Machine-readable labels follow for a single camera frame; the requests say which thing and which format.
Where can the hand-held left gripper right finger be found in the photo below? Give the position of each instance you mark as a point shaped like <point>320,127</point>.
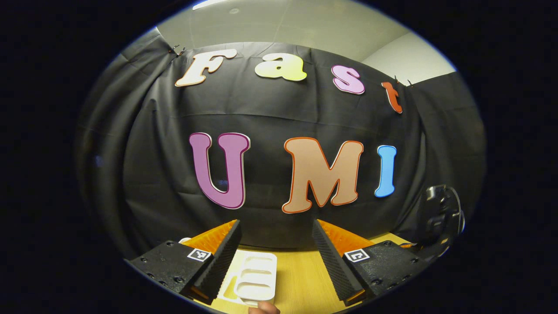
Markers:
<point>331,266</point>

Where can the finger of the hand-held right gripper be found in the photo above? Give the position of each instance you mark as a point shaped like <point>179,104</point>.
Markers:
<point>408,246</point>

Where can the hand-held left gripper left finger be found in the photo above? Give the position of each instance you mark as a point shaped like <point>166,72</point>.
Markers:
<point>224,261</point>

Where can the white plastic bookshelf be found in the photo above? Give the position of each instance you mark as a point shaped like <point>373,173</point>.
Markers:
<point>257,279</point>

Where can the black backdrop cloth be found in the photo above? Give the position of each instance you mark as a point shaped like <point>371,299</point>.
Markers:
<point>152,152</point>

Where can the metal cloth clip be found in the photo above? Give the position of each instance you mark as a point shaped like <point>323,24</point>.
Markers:
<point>176,49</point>

